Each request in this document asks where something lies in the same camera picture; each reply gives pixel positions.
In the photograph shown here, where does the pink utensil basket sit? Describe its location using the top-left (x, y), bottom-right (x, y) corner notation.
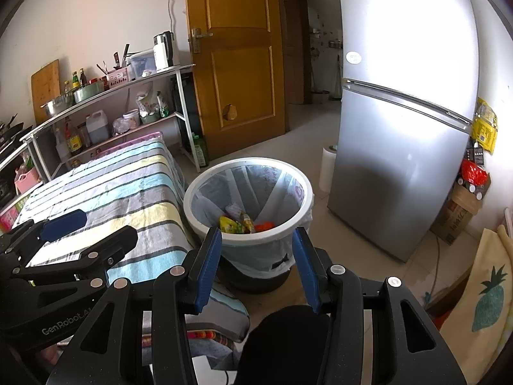
top-left (105, 68), bottom-right (130, 89)

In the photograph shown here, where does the steel bowl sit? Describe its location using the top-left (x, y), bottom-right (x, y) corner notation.
top-left (40, 94), bottom-right (77, 116)

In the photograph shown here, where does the white paper roll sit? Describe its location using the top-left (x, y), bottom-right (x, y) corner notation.
top-left (319, 143), bottom-right (341, 193)

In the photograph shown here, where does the wooden cutting board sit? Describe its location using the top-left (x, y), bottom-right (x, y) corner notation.
top-left (31, 59), bottom-right (61, 115)

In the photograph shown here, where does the wooden door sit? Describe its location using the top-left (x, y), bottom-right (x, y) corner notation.
top-left (183, 0), bottom-right (290, 160)

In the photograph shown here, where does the white electric kettle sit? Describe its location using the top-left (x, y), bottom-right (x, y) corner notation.
top-left (153, 31), bottom-right (180, 71)

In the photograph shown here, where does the metal door handle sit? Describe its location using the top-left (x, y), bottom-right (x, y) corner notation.
top-left (188, 28), bottom-right (214, 54)

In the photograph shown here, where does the pink woven basket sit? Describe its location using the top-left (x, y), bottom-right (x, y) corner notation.
top-left (15, 167), bottom-right (41, 194)

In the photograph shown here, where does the yellow hanging packet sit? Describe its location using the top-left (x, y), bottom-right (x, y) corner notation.
top-left (471, 97), bottom-right (500, 154)

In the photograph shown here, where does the wooden door frame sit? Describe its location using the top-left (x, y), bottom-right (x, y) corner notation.
top-left (282, 0), bottom-right (345, 107)

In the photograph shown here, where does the bunch of white bags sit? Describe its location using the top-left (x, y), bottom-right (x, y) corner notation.
top-left (135, 90), bottom-right (159, 116)

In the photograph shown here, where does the person's dark clothed leg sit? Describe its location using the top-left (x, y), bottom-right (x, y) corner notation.
top-left (234, 305), bottom-right (333, 385)

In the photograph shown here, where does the large white shelf rack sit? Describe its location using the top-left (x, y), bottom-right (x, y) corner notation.
top-left (20, 63), bottom-right (201, 181)

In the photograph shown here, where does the multicoloured striped cloth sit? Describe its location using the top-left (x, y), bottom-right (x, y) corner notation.
top-left (140, 327), bottom-right (241, 354)

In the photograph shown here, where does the yellow snack wrapper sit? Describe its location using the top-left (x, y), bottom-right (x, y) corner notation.
top-left (218, 214), bottom-right (257, 235)

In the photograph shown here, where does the black packet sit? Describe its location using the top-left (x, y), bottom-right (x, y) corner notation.
top-left (465, 146), bottom-right (486, 167)

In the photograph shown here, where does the cream pineapple print bag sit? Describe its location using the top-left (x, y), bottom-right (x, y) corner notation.
top-left (439, 227), bottom-right (513, 370)

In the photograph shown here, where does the silver refrigerator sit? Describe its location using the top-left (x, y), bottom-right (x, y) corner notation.
top-left (326, 0), bottom-right (482, 263)

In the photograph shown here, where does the small grey shelf rack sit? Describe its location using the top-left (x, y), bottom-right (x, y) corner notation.
top-left (0, 128), bottom-right (45, 209)

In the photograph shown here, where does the clear plastic storage box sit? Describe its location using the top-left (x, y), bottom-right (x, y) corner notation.
top-left (127, 50), bottom-right (157, 80)

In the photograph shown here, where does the pale green pot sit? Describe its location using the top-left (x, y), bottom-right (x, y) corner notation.
top-left (73, 80), bottom-right (105, 104)

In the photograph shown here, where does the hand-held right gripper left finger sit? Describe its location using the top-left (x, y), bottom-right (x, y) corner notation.
top-left (46, 227), bottom-right (223, 385)

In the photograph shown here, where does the black frying pan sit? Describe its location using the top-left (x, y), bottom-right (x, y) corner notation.
top-left (0, 114), bottom-right (33, 145)

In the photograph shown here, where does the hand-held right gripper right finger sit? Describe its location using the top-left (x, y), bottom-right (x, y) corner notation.
top-left (291, 227), bottom-right (467, 385)

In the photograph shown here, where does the grey power cable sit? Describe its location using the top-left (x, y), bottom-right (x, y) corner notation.
top-left (167, 0), bottom-right (179, 33)

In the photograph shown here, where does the green plastic bottle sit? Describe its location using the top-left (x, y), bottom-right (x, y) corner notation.
top-left (191, 133), bottom-right (210, 167)

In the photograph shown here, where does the brown cardboard box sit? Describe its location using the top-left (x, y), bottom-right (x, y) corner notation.
top-left (431, 184), bottom-right (485, 245)

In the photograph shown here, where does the white rimmed trash bin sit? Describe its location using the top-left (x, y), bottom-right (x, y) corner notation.
top-left (183, 158), bottom-right (315, 294)

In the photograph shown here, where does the clear plastic bottle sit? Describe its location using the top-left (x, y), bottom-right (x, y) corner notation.
top-left (54, 126), bottom-right (70, 160)

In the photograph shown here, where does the glossy red bag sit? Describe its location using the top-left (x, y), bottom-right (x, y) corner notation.
top-left (459, 158), bottom-right (490, 187)

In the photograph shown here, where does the yellow label oil bottle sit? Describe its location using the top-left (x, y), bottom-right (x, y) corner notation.
top-left (64, 117), bottom-right (83, 154)

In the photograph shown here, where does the green packet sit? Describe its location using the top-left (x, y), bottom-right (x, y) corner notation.
top-left (156, 91), bottom-right (171, 119)

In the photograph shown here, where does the white jerrycan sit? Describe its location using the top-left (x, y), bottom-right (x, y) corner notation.
top-left (85, 111), bottom-right (111, 144)

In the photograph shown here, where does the printed cardboard box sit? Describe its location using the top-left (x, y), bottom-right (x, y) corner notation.
top-left (0, 204), bottom-right (25, 233)

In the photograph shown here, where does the striped tablecloth table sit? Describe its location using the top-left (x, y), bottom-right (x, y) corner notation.
top-left (14, 132), bottom-right (251, 343)

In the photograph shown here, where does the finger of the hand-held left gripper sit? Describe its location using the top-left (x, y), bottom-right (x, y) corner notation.
top-left (0, 209), bottom-right (88, 267)
top-left (8, 225), bottom-right (139, 289)

